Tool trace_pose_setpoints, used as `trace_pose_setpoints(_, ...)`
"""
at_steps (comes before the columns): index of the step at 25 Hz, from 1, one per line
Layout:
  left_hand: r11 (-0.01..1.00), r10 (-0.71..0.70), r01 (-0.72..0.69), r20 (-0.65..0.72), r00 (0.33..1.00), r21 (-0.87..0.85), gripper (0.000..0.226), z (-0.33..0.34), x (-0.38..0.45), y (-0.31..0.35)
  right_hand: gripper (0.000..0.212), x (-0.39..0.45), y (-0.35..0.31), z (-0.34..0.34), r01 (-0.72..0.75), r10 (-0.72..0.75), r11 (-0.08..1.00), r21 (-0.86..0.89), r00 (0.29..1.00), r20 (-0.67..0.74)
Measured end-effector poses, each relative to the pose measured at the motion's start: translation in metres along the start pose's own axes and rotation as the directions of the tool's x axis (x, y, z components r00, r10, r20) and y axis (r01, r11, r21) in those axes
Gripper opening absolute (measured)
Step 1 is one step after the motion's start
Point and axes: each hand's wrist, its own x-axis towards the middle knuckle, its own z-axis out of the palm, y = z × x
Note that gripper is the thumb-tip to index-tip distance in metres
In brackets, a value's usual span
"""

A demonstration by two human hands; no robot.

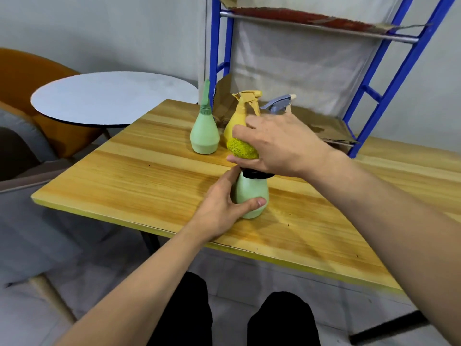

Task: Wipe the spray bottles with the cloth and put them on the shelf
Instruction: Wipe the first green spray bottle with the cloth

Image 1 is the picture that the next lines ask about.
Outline person's right hand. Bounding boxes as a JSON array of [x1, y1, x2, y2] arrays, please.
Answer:
[[226, 113, 338, 181]]

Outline person's left hand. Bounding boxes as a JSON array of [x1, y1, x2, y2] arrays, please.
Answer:
[[184, 165, 267, 246]]

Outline green spray bottle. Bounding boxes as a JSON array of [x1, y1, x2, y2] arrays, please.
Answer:
[[232, 173, 270, 220], [190, 79, 221, 155]]

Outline pink spray bottle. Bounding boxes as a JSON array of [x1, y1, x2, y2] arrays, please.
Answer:
[[260, 94, 297, 116]]

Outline green and black cloth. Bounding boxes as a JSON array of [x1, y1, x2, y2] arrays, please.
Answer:
[[227, 137, 276, 180]]

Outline yellow spray bottle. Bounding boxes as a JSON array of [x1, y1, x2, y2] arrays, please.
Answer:
[[223, 90, 263, 147]]

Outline blue metal shelf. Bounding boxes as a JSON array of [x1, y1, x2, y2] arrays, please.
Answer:
[[208, 0, 458, 159]]

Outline person's left forearm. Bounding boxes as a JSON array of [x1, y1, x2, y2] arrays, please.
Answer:
[[54, 226, 213, 346]]

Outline person's right forearm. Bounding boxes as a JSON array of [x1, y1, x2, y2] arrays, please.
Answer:
[[306, 151, 461, 346]]

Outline person's left leg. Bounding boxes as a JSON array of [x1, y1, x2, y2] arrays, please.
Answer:
[[147, 272, 213, 346]]

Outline person's leg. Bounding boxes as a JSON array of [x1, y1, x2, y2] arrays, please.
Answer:
[[147, 272, 213, 346], [246, 291, 321, 346]]

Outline person's right leg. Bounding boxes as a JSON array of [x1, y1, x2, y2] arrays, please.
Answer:
[[246, 291, 321, 346]]

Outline stained brown cardboard sheet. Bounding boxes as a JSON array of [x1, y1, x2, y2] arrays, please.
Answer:
[[213, 74, 361, 148]]

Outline black metal table leg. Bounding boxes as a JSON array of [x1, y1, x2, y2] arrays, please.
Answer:
[[140, 232, 161, 255], [349, 310, 429, 345]]

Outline white cloth backdrop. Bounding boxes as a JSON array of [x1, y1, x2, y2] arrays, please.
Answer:
[[230, 0, 400, 118]]

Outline torn red-brown cardboard sheet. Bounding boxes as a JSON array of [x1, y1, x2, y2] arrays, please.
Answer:
[[216, 0, 433, 35]]

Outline round white side table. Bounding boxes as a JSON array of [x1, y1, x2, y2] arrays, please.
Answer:
[[30, 71, 199, 139]]

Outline brown chair with grey shell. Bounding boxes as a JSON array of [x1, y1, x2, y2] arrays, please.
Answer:
[[0, 127, 145, 325]]

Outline orange chair with grey shell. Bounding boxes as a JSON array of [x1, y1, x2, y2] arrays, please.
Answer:
[[0, 47, 105, 162]]

